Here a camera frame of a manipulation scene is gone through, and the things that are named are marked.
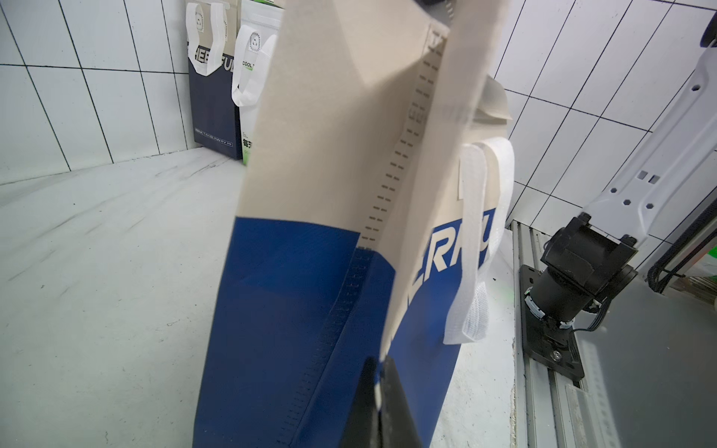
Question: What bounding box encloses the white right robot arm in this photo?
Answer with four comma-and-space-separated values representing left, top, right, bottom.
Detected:
524, 21, 716, 329

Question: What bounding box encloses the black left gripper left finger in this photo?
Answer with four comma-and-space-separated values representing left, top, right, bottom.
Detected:
339, 358, 378, 448

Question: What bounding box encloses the large blue beige cheerful bag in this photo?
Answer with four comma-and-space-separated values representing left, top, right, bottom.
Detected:
192, 1, 515, 447

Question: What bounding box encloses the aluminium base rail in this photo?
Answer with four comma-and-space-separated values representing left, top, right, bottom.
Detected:
511, 222, 716, 447

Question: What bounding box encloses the green white bag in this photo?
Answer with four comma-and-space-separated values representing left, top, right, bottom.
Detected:
232, 0, 287, 165

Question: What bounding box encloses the navy beige small bag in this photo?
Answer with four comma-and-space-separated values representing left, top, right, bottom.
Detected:
185, 1, 242, 160

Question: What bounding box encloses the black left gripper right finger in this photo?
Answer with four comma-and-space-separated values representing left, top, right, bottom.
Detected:
378, 357, 422, 448

